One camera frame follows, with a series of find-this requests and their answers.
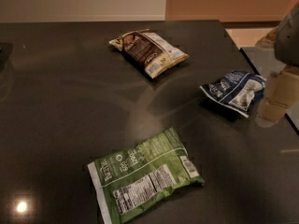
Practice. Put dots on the brown and cream chip bag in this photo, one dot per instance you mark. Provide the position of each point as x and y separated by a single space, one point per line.
151 52

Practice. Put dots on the blue chip bag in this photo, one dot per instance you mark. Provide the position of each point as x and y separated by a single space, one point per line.
237 90

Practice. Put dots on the green jalapeno chip bag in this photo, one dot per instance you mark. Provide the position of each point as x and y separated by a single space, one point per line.
130 181

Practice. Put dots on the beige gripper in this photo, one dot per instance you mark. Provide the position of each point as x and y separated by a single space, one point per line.
288 42

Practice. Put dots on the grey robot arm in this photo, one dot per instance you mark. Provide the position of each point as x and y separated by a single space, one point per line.
286 42

